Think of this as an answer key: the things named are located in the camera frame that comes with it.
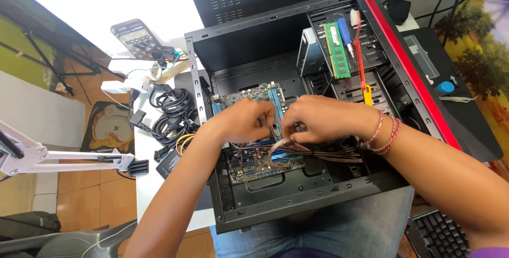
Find person's left hand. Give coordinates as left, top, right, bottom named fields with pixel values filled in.
left=205, top=99, right=276, bottom=145

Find person's right hand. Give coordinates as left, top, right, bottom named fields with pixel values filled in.
left=281, top=95, right=380, bottom=144

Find bundle of coloured wires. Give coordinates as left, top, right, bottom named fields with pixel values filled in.
left=229, top=137, right=364, bottom=169

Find black red computer case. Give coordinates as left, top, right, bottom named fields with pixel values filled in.
left=185, top=0, right=462, bottom=235

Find green motherboard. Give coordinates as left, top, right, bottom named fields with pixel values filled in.
left=213, top=82, right=307, bottom=186

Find silver drive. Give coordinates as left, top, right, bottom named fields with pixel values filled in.
left=296, top=27, right=323, bottom=77

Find green memory module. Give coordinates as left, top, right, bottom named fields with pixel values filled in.
left=323, top=22, right=351, bottom=80

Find person's blue jeans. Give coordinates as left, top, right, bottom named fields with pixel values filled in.
left=209, top=186, right=415, bottom=258

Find orange white toothbrush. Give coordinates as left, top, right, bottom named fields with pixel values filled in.
left=350, top=9, right=367, bottom=91

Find black power adapter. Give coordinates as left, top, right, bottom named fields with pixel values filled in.
left=156, top=148, right=184, bottom=180

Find white power strip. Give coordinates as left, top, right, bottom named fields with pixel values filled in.
left=100, top=49, right=189, bottom=95

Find clear plastic box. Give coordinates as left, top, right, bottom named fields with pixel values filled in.
left=403, top=34, right=440, bottom=80

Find black smartphone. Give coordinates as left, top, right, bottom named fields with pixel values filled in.
left=111, top=19, right=164, bottom=60

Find white charger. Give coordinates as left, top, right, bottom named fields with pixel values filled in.
left=100, top=80, right=130, bottom=95

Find black cartoon mousepad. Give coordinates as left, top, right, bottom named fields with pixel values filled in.
left=81, top=101, right=136, bottom=154

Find blue cap bottle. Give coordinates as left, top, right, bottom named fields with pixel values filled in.
left=435, top=81, right=455, bottom=95

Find black pouch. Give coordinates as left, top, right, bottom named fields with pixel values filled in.
left=387, top=0, right=412, bottom=26

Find black side panel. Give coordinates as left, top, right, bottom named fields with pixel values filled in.
left=400, top=27, right=503, bottom=163

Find black keyboard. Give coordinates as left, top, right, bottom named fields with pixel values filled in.
left=406, top=208, right=472, bottom=258

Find landscape print mat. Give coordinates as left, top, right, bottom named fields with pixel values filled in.
left=433, top=0, right=509, bottom=179

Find black tripod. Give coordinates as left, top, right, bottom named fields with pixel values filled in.
left=0, top=27, right=102, bottom=96

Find grey plastic chair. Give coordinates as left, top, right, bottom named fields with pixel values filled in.
left=0, top=220, right=138, bottom=258

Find pink beaded bracelet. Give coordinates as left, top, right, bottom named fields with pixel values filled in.
left=372, top=116, right=402, bottom=156
left=360, top=109, right=385, bottom=147

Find yellow cable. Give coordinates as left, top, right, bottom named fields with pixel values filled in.
left=175, top=133, right=196, bottom=156

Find coiled black power cable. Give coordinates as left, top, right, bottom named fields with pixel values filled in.
left=128, top=84, right=200, bottom=146

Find blue handle screwdriver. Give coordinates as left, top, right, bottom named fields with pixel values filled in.
left=337, top=17, right=356, bottom=60

